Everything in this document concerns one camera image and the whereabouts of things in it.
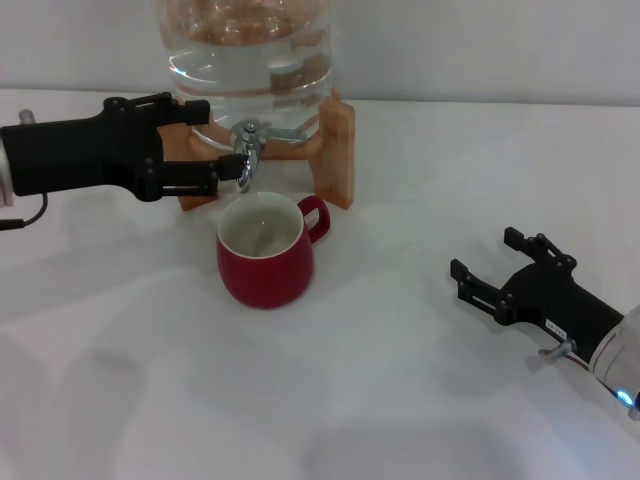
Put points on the clear glass water jar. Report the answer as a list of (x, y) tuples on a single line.
[(240, 60)]

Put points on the wooden jar stand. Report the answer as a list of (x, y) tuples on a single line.
[(335, 150)]

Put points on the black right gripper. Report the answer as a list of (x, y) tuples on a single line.
[(555, 300)]

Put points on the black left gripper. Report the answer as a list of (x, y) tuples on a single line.
[(75, 155)]

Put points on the red ceramic cup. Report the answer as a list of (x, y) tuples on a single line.
[(265, 275)]

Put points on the chrome faucet tap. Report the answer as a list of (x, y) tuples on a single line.
[(246, 140)]

